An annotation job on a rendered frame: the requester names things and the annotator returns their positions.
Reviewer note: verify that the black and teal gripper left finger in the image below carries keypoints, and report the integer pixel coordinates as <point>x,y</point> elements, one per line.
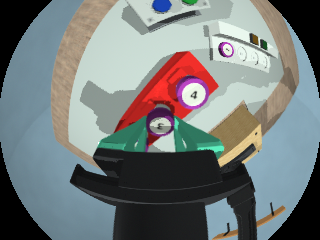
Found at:
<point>126,138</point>

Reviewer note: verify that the pale grey flat mat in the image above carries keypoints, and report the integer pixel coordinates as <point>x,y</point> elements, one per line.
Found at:
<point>122,56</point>

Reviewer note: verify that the red tube rack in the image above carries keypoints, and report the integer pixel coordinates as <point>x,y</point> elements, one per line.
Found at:
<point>163,89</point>

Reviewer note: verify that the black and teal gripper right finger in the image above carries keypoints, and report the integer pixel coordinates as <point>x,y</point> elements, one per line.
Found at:
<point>194,138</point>

